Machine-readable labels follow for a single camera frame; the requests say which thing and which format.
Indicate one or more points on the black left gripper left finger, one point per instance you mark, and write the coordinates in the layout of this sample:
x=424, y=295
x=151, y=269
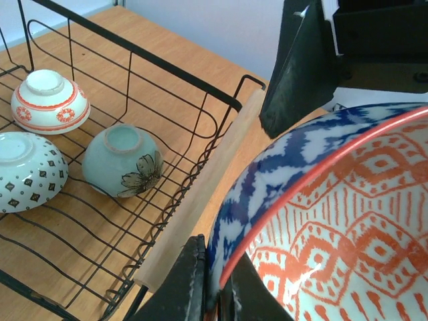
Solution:
x=182, y=294

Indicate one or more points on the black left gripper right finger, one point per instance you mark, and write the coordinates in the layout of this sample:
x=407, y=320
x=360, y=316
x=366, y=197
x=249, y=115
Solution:
x=245, y=297

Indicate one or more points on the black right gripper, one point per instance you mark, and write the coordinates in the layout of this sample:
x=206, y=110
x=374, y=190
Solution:
x=369, y=45

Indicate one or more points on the black wire dish rack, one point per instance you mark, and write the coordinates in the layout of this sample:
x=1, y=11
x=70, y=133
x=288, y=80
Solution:
x=160, y=105

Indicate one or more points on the red zigzag pattern bowl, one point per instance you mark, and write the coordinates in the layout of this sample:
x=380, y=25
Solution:
x=333, y=217

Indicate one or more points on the mint green bowl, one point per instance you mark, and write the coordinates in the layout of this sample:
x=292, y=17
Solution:
x=122, y=161

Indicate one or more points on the red diamond pattern bowl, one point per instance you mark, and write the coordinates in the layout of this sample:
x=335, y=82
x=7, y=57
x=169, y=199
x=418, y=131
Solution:
x=33, y=171

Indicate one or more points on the orange floral white bowl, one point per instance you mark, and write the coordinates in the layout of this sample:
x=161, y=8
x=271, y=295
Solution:
x=48, y=103

